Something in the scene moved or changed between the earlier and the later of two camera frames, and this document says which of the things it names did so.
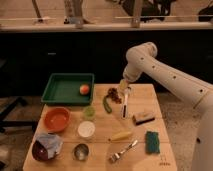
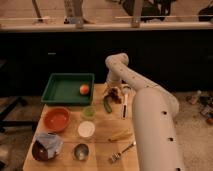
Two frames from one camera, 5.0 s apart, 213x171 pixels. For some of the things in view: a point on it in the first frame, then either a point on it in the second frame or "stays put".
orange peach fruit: [84, 89] stays put
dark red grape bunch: [113, 94] stays put
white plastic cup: [86, 128] stays put
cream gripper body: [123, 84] -> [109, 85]
